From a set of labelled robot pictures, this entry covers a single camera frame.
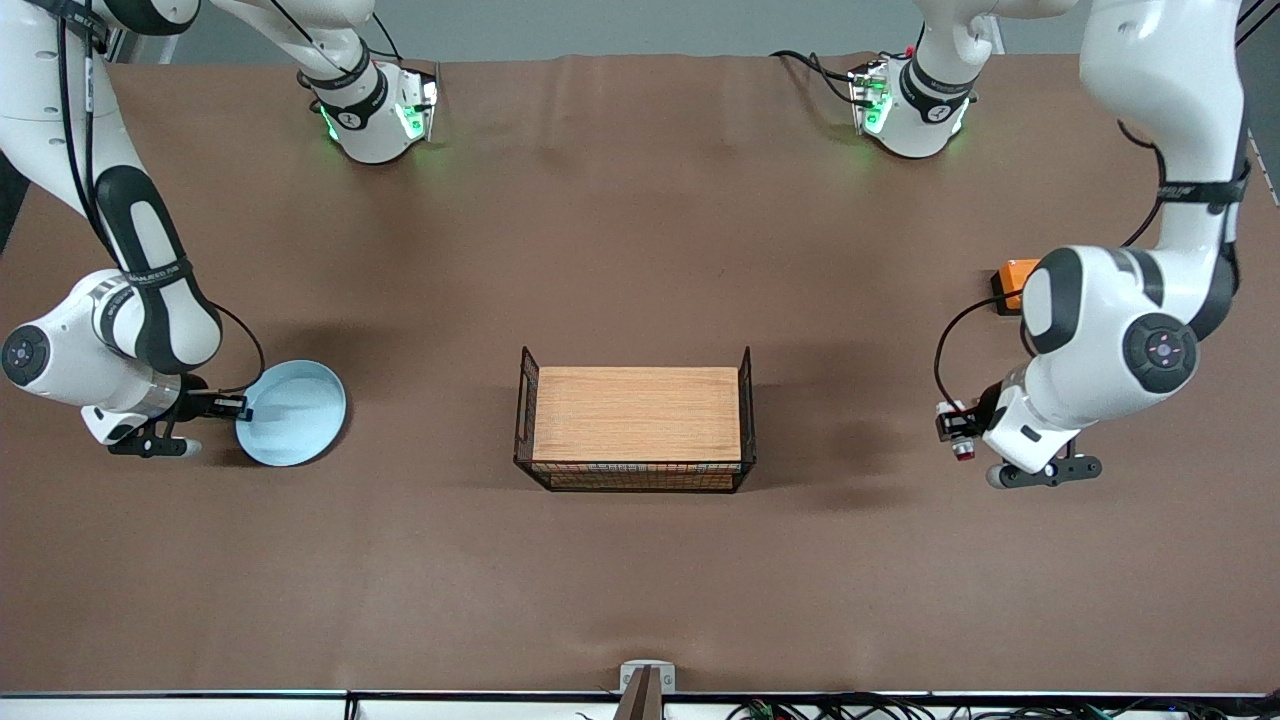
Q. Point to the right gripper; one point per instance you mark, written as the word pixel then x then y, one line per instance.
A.
pixel 197 405

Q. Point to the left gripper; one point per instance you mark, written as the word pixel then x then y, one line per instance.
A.
pixel 985 411

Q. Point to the small red push button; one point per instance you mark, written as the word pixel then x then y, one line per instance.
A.
pixel 963 452

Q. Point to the light blue round plate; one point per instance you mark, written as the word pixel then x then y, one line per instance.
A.
pixel 295 412

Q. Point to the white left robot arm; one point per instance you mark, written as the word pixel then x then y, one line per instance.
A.
pixel 1100 330

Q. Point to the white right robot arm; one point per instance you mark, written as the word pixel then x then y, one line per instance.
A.
pixel 150 310

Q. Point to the orange box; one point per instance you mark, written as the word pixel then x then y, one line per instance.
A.
pixel 1012 280

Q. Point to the grey metal bracket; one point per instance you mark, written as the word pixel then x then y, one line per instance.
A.
pixel 647 674

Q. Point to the brown wooden post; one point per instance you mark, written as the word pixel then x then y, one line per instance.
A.
pixel 640 700

